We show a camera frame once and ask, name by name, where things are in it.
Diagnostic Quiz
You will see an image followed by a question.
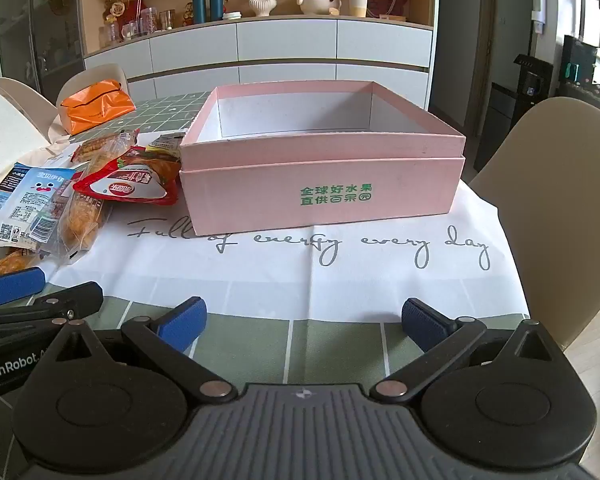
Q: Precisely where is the clear packet orange bread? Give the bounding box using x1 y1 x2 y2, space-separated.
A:
55 192 112 263
0 247 43 277

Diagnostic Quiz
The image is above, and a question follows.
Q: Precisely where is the black water dispenser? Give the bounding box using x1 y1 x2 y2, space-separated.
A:
485 54 553 171

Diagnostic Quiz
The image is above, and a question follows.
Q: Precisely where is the white wall device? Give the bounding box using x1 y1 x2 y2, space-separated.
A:
530 0 548 36

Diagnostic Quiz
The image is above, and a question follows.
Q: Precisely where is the red gold ornament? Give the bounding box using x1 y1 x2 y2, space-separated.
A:
105 0 141 36

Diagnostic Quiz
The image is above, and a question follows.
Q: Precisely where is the orange bag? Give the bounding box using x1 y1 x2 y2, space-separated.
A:
60 79 137 136

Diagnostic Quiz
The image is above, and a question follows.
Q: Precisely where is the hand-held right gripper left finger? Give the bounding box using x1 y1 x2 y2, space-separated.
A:
42 296 237 405

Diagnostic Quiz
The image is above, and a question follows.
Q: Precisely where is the green white printed tablecloth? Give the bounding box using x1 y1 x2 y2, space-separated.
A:
0 91 531 391

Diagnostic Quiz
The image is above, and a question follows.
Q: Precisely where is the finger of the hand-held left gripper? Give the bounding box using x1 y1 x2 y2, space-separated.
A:
0 266 47 307
0 281 104 328

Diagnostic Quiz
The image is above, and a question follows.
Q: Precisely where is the small yellow snack packet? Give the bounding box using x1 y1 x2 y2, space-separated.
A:
145 132 188 154

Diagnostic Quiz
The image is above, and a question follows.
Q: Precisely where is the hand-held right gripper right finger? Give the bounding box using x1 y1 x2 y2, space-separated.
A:
371 297 568 405

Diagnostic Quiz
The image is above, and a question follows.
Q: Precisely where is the black fish tank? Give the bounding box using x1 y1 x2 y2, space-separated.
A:
562 35 600 121

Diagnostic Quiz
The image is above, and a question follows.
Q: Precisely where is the cream tote bag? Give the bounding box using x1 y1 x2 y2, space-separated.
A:
0 77 78 196

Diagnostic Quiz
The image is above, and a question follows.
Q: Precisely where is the dark glass display cabinet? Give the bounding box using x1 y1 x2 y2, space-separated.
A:
0 0 88 106

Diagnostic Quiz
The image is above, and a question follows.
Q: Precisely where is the blue white snack packet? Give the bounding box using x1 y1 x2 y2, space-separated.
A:
0 162 78 251

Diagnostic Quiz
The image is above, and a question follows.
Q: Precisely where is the pink cardboard box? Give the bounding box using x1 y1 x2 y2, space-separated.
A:
179 80 467 236

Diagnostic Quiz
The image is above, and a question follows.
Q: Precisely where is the red snack packet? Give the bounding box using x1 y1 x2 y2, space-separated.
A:
72 146 183 207

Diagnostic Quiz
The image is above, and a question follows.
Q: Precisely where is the beige chair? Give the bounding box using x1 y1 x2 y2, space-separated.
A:
469 96 600 356
55 63 131 111

